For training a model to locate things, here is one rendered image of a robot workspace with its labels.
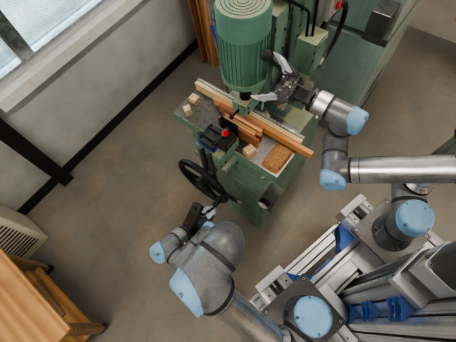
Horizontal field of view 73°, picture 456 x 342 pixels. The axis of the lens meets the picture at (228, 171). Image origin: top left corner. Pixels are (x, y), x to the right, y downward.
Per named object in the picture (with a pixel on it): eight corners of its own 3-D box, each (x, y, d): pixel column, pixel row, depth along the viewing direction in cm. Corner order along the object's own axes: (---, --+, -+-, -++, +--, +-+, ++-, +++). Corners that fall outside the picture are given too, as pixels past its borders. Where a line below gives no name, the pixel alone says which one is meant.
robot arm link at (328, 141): (317, 161, 100) (325, 144, 90) (321, 132, 104) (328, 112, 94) (343, 165, 98) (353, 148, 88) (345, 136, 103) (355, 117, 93)
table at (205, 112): (163, 132, 152) (159, 125, 146) (201, 92, 161) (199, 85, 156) (264, 200, 133) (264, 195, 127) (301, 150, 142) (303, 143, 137)
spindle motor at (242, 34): (212, 80, 118) (201, 5, 90) (239, 52, 124) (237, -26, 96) (250, 100, 113) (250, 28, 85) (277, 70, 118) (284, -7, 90)
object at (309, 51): (292, 68, 124) (296, 37, 111) (303, 54, 127) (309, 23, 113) (310, 77, 121) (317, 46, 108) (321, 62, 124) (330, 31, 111)
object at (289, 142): (214, 104, 150) (213, 98, 146) (216, 101, 151) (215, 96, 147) (309, 159, 133) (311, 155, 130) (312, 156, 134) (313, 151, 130)
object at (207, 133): (197, 142, 134) (195, 136, 129) (213, 125, 137) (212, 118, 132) (221, 158, 130) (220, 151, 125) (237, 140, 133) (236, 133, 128)
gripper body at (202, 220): (194, 222, 139) (175, 236, 131) (197, 208, 134) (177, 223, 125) (207, 231, 136) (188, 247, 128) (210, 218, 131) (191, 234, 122)
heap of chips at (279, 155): (259, 165, 134) (259, 161, 130) (277, 142, 138) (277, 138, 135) (276, 175, 131) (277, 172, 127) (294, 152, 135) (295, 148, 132)
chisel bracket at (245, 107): (232, 112, 136) (231, 100, 129) (250, 92, 141) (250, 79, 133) (245, 121, 134) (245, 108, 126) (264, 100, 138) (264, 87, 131)
